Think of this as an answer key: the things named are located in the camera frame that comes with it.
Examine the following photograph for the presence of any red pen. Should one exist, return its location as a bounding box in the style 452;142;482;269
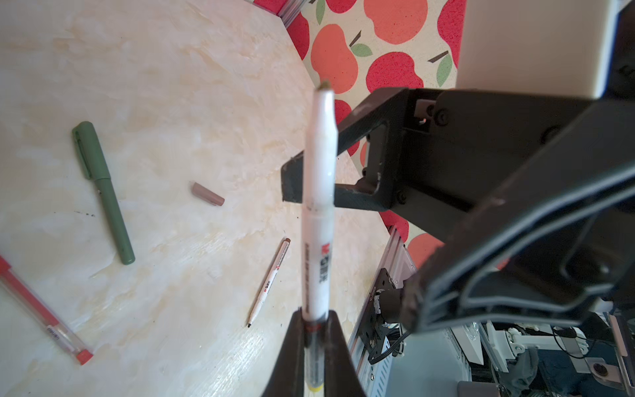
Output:
1;257;94;366

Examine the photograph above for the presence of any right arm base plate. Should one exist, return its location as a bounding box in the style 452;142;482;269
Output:
357;268;410;365

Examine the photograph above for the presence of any white pen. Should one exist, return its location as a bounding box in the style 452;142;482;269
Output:
247;238;291;328
301;81;338;392

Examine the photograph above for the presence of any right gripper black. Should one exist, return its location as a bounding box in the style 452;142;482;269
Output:
280;87;635;239

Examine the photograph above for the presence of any dark red pen cap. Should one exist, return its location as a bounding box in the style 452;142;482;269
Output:
191;182;225;207

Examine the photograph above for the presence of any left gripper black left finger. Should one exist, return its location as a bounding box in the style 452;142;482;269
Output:
262;309;305;397

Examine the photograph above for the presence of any green pen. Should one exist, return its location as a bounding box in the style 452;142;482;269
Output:
71;121;136;265

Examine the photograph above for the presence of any aluminium frame rail front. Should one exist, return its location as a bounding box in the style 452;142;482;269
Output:
346;225;472;397

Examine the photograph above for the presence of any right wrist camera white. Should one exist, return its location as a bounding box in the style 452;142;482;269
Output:
456;0;621;99

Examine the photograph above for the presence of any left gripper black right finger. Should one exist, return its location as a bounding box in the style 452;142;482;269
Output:
324;310;365;397

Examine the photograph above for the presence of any right aluminium frame post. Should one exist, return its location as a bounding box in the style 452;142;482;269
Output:
277;0;309;28

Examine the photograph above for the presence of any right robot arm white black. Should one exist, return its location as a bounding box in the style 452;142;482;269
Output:
335;88;634;332

